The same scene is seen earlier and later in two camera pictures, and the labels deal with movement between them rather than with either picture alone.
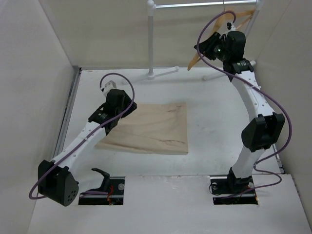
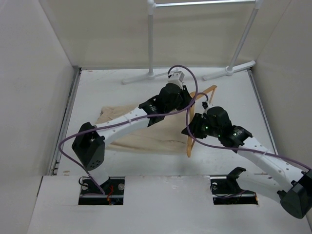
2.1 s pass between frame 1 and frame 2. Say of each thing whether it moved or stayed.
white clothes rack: stayed
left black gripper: moved
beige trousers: stayed
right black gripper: moved
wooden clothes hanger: moved
